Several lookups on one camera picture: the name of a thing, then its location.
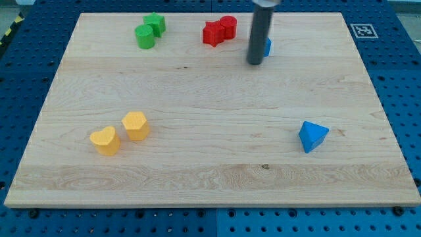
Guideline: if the yellow hexagon block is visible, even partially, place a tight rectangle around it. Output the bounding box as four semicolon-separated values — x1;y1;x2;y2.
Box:
122;111;150;141

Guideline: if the wooden board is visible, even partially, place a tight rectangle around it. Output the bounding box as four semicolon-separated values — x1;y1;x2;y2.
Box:
5;13;420;208

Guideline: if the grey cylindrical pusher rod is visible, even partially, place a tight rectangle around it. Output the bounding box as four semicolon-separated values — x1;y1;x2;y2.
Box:
247;5;274;65

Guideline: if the silver rod mount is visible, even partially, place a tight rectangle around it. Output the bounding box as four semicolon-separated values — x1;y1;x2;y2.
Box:
252;0;282;8

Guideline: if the red cylinder block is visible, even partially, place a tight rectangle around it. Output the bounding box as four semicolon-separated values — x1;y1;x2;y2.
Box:
220;15;237;40

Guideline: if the yellow heart block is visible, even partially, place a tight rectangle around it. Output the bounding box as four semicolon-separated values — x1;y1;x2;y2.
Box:
89;126;121;156

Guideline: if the green star block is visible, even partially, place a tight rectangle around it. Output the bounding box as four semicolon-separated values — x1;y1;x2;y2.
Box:
143;12;166;38

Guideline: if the white fiducial marker tag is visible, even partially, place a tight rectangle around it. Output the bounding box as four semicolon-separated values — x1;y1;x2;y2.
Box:
351;23;378;39

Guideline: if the red star block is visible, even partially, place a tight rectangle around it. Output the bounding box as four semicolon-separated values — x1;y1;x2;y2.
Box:
202;21;225;47

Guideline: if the blue block behind rod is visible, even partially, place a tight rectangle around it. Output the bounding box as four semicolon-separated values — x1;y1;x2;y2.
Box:
264;38;272;57

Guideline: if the green cylinder block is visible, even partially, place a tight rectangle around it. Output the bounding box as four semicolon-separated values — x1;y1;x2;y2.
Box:
134;24;155;49

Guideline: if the blue triangular block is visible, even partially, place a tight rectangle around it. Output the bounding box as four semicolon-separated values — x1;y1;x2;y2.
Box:
299;121;330;153

